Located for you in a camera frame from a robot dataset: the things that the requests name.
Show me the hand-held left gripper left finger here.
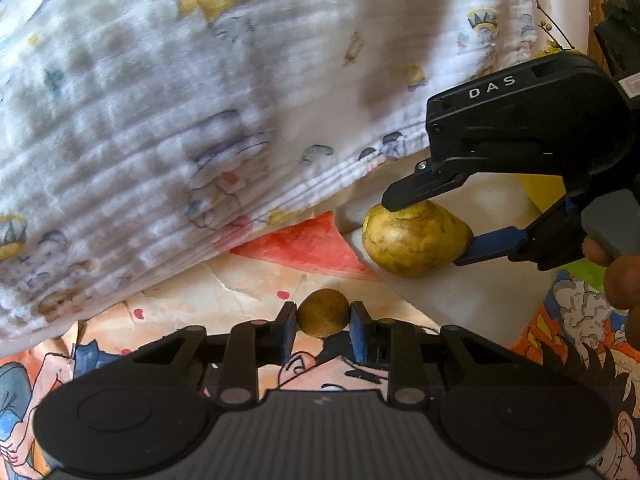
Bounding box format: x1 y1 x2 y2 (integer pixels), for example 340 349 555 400
127 301 299 406

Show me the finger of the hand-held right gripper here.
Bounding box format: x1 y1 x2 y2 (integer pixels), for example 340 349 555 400
452 225 540 267
382 160 474 213

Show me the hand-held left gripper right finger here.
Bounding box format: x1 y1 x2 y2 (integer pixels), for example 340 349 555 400
349 301 518 408

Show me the small round brown fruit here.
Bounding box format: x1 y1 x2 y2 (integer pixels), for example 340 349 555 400
296 289 351 338

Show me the yellow-green mango fruit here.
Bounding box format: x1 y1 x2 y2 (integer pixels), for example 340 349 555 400
362 200 473 278

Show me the yellow plastic bowl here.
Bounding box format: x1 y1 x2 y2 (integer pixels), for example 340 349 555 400
517 174 569 213

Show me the person's right hand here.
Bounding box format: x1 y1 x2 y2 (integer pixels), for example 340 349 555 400
582 237 640 331

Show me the cartoon boy printed sheet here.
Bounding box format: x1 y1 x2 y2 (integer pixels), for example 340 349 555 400
0 210 436 480

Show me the dried flower twig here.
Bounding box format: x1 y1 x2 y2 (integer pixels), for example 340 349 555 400
530 0 577 53

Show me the white cartoon printed cloth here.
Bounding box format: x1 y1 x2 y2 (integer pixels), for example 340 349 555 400
0 0 547 356

